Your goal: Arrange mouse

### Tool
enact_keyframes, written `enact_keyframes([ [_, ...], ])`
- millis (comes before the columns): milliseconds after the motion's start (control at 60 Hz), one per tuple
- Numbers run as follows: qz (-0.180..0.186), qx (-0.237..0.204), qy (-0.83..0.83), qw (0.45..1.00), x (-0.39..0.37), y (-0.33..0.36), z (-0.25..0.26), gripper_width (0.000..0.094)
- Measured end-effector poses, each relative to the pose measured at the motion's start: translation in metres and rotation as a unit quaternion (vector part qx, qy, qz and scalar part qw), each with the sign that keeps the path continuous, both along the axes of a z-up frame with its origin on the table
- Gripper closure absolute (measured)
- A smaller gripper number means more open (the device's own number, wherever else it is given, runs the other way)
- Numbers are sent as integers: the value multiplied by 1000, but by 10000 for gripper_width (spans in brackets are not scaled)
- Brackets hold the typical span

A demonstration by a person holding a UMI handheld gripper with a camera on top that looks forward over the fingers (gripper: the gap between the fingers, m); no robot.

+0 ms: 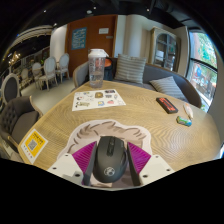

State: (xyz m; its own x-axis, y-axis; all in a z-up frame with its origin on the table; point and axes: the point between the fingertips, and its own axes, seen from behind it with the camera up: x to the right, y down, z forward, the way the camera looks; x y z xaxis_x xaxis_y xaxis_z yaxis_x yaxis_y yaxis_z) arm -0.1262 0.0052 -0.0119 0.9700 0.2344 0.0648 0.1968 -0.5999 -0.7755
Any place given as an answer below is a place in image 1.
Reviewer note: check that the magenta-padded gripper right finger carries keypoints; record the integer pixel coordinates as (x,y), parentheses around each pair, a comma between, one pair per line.
(140,159)

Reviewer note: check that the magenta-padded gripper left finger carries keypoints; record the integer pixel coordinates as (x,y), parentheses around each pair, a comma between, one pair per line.
(81,158)

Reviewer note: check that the black computer mouse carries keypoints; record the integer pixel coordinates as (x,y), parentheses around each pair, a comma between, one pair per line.
(110,160)

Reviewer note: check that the cat-shaped mouse pad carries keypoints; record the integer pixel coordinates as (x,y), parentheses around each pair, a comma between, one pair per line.
(106,128)

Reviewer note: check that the yellow and white code card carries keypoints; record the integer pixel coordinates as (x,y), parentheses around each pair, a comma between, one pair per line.
(34,145)

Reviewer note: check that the small teal packet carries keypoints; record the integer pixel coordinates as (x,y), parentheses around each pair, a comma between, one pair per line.
(184,121)

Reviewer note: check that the black box with red print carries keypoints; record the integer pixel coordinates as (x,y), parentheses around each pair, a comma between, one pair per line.
(167,105)

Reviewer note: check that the white sticker sheet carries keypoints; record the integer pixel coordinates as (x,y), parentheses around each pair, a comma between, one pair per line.
(98,99)

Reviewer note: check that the dark grey tufted armchair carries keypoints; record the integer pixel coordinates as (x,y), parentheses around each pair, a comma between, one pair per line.
(18,118)

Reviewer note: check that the flat striped grey cushion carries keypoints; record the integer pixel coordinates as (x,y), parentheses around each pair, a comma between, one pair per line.
(168,87)

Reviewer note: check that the grey curved sofa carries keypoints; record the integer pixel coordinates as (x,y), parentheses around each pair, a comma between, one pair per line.
(188,90)

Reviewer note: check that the clear shaker bottle white lid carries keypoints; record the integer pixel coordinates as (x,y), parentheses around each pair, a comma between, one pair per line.
(97,70)

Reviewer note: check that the large striped grey cushion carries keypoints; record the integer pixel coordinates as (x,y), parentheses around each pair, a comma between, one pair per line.
(130,68)

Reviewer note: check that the group of white dining chairs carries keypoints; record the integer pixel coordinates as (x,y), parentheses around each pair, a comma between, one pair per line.
(50,70)

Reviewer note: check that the black bag with orange top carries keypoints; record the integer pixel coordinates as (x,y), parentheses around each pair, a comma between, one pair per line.
(109,68)

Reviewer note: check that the grey arched glass cabinet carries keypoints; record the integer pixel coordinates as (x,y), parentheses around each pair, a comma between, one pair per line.
(165,48)

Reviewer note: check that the black-framed window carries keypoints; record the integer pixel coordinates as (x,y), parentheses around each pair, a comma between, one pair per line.
(203,63)

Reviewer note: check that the brown wooden door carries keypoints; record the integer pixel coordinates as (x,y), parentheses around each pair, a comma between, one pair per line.
(96,41)

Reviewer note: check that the white door sign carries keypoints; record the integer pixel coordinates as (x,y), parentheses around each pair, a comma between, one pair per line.
(103,31)

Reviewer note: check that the blue wall poster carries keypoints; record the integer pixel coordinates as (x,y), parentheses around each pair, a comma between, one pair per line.
(79,38)

